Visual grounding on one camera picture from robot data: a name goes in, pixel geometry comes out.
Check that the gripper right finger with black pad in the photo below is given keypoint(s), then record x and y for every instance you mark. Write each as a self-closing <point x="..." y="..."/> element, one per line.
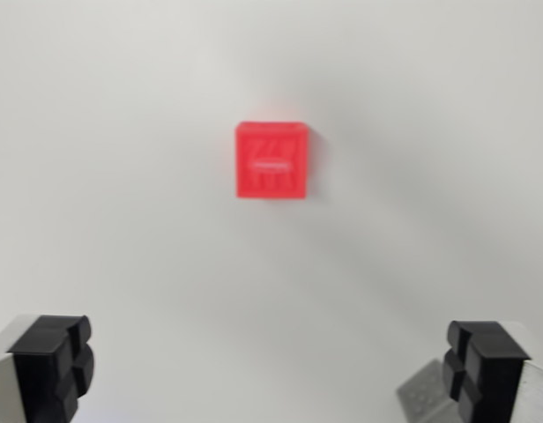
<point x="496" y="374"/>

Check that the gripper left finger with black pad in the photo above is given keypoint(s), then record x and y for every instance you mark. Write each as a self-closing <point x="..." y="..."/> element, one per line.
<point x="38" y="374"/>

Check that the red cube with studs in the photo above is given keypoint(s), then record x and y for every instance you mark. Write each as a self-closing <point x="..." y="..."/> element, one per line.
<point x="271" y="161"/>

